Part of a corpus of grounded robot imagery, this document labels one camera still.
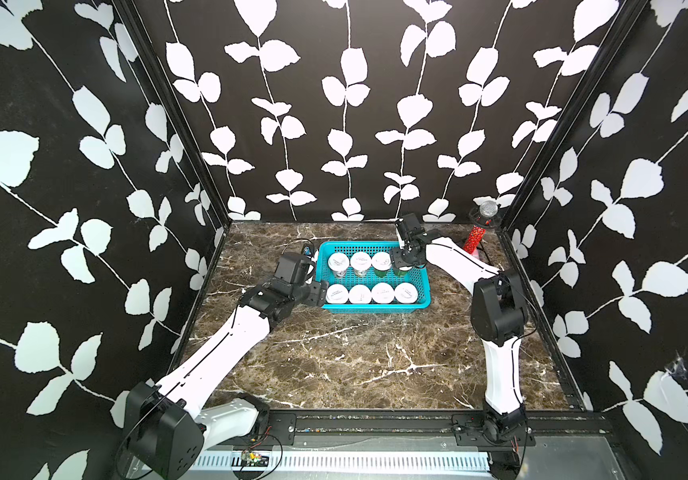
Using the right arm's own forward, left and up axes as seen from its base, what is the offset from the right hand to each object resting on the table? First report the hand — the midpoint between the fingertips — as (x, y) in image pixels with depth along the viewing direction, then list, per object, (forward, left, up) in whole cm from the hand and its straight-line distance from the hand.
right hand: (400, 253), depth 100 cm
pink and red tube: (+3, -24, +3) cm, 25 cm away
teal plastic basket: (-5, +13, -9) cm, 17 cm away
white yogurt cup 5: (-16, +21, -1) cm, 26 cm away
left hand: (-17, +27, +11) cm, 34 cm away
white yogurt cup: (-2, +21, -3) cm, 22 cm away
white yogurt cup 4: (-8, 0, +2) cm, 8 cm away
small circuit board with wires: (-57, +40, -9) cm, 70 cm away
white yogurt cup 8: (-14, -1, -3) cm, 15 cm away
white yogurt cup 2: (-2, +14, -3) cm, 14 cm away
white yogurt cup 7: (-14, +7, -3) cm, 16 cm away
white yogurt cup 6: (-15, +14, -2) cm, 21 cm away
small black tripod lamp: (+2, -25, +16) cm, 29 cm away
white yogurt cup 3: (-2, +7, -2) cm, 7 cm away
